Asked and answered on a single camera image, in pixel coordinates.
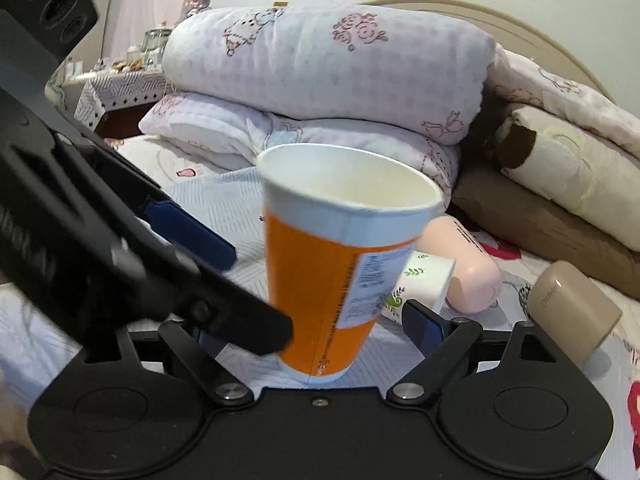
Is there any glass jar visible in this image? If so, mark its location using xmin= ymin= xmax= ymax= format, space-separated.
xmin=141 ymin=27 xmax=174 ymax=69

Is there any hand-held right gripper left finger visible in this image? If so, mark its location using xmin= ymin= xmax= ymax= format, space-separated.
xmin=82 ymin=320 xmax=253 ymax=407

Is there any beige bed headboard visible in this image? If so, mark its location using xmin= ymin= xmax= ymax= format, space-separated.
xmin=360 ymin=0 xmax=619 ymax=106

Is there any cream and brown blanket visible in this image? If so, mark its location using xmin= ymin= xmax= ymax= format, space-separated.
xmin=495 ymin=104 xmax=640 ymax=252

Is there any folded pink checked quilt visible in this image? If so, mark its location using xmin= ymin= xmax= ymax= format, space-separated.
xmin=161 ymin=4 xmax=497 ymax=147

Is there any printed bed sheet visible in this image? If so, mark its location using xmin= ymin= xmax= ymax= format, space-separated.
xmin=0 ymin=135 xmax=640 ymax=480

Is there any bedside table with patterned cloth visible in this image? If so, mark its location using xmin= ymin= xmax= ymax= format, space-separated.
xmin=45 ymin=67 xmax=169 ymax=134

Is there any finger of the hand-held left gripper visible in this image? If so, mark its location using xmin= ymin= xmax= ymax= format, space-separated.
xmin=134 ymin=200 xmax=237 ymax=272
xmin=112 ymin=244 xmax=294 ymax=357

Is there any pink plastic bottle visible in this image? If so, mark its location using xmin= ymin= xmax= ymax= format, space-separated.
xmin=415 ymin=215 xmax=503 ymax=314

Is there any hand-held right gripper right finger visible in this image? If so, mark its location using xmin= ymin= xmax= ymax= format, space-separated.
xmin=387 ymin=300 xmax=562 ymax=404

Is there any brown pillow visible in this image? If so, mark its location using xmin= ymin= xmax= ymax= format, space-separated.
xmin=452 ymin=165 xmax=640 ymax=302

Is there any pink floral blanket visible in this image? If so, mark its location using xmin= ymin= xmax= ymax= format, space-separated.
xmin=482 ymin=45 xmax=640 ymax=161

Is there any white cup with leaf print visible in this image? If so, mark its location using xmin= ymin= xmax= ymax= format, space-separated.
xmin=381 ymin=252 xmax=457 ymax=324

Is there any orange and white paper cup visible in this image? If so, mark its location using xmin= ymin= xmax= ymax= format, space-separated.
xmin=256 ymin=143 xmax=446 ymax=386

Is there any beige cylindrical container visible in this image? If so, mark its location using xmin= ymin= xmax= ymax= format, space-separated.
xmin=529 ymin=260 xmax=624 ymax=369

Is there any pink checked pillow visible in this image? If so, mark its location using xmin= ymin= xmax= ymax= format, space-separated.
xmin=138 ymin=92 xmax=462 ymax=197

